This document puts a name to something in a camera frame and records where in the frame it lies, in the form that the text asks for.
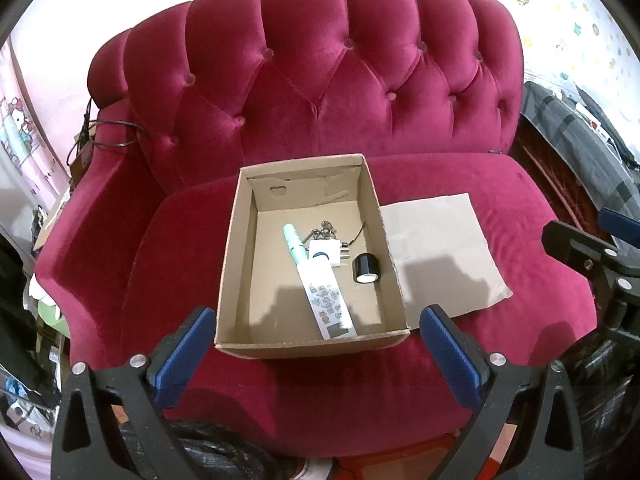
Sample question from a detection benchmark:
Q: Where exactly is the thin black cord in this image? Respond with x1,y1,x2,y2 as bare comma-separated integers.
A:
347,215,373,250

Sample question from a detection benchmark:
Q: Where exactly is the white charger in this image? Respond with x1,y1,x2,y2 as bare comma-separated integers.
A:
309,240,335,265

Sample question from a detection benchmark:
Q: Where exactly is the red tufted velvet sofa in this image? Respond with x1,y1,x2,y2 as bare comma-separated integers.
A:
32,0,618,461

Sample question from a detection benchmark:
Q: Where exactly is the cartoon cat wall poster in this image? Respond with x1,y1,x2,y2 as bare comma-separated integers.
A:
0,95,38,181

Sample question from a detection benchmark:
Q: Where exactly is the black tape roll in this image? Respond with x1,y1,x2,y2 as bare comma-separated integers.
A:
352,254,381,283

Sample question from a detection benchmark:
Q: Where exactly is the black plastic bag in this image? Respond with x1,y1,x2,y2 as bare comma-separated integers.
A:
565,330,640,461

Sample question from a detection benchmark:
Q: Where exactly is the brown wooden object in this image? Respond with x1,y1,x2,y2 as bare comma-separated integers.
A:
70,132,93,181

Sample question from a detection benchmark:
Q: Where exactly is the black cable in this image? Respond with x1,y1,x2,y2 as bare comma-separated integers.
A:
67,95,143,161

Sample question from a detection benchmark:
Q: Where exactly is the white remote control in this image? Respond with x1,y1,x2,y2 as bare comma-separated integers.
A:
296,260,357,340

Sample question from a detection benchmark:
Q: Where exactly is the grey plaid cloth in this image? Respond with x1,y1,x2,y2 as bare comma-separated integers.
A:
520,80,640,211

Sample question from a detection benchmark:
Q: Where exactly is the green and white object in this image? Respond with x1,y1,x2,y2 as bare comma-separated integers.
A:
35,292,71,331

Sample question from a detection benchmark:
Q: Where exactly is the light blue tube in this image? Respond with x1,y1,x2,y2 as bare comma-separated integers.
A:
282,224,308,267

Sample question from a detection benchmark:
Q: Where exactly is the cardboard box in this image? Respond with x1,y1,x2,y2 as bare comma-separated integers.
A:
214,153,412,361

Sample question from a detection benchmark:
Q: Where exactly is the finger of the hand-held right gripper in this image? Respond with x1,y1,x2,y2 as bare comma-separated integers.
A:
542,219,640,331
599,207,640,247

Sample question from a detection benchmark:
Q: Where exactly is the dark cloth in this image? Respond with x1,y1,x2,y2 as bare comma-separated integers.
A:
0,235,56,396

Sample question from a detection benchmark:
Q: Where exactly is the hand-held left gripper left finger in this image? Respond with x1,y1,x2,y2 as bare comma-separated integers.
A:
50,305,217,480

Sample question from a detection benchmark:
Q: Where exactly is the beige paper sheet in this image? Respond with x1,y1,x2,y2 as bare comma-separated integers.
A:
379,192,515,321

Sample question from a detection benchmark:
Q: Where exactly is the metal keychain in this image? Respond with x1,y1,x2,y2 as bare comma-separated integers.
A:
310,219,338,241

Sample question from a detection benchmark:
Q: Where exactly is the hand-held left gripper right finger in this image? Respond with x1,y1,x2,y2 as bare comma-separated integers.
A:
419,305,586,480

